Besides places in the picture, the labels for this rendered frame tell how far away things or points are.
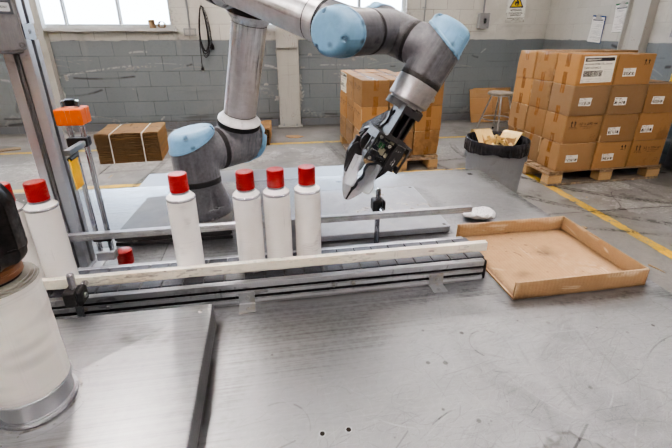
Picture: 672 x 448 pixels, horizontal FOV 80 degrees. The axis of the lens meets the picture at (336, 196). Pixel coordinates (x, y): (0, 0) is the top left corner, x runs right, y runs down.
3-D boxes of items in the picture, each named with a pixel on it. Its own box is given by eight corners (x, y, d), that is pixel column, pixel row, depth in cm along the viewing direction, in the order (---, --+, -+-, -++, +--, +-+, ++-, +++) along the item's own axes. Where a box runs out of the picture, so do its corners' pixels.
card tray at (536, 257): (513, 300, 79) (516, 283, 78) (455, 238, 103) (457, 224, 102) (644, 285, 84) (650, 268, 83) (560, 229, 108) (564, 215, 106)
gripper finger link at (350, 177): (335, 201, 74) (361, 158, 71) (330, 189, 79) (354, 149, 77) (350, 208, 75) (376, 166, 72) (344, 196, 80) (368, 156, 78)
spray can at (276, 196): (268, 271, 80) (260, 173, 72) (267, 258, 85) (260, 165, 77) (294, 269, 81) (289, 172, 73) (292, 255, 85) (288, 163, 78)
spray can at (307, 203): (297, 267, 81) (293, 171, 73) (295, 254, 86) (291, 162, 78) (323, 265, 82) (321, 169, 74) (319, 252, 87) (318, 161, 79)
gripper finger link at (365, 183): (350, 208, 75) (376, 166, 72) (344, 196, 80) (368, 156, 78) (364, 215, 76) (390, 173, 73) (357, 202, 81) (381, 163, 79)
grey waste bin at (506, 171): (472, 231, 286) (484, 147, 262) (447, 207, 325) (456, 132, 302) (527, 227, 291) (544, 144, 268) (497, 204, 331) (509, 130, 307)
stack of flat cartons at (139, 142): (98, 164, 428) (91, 135, 415) (112, 151, 476) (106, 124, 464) (163, 160, 441) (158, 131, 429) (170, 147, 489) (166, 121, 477)
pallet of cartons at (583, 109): (548, 187, 366) (576, 54, 322) (497, 160, 443) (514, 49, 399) (659, 179, 386) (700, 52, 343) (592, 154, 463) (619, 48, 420)
